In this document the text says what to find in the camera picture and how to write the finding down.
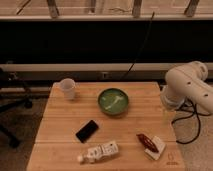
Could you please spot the green ceramic bowl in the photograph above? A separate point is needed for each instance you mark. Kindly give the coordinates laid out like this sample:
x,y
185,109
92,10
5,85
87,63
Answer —
x,y
113,101

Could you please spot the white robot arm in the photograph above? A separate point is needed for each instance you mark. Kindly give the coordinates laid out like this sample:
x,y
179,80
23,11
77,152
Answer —
x,y
187,82

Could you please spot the white plastic measuring cup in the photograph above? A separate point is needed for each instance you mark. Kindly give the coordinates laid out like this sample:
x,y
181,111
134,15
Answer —
x,y
67,86

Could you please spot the black smartphone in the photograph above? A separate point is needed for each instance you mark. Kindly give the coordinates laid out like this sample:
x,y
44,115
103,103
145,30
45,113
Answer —
x,y
87,131

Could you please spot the red chili pepper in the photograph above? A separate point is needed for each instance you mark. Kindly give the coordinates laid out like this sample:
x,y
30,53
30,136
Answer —
x,y
147,142

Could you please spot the white plastic bottle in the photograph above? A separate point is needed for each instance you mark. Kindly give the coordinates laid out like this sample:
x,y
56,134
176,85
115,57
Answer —
x,y
99,152

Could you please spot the white wall outlet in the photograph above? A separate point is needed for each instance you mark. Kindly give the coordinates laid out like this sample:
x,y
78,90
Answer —
x,y
104,75

